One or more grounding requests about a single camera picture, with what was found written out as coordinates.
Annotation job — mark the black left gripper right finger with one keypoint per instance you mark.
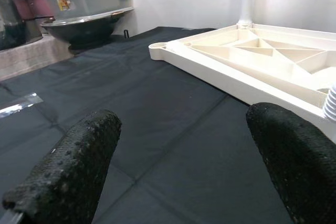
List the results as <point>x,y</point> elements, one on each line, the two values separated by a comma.
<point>302,166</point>

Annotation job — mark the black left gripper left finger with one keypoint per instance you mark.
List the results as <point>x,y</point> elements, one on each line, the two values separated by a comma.
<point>68,171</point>

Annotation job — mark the clear tape strip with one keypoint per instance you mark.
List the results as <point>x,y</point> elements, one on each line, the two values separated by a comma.
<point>18,104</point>

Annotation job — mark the black tablecloth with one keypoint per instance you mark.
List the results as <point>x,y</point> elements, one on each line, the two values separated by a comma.
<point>170,142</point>

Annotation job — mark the maroon plastic tub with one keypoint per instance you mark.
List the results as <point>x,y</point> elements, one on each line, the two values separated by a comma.
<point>31,6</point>

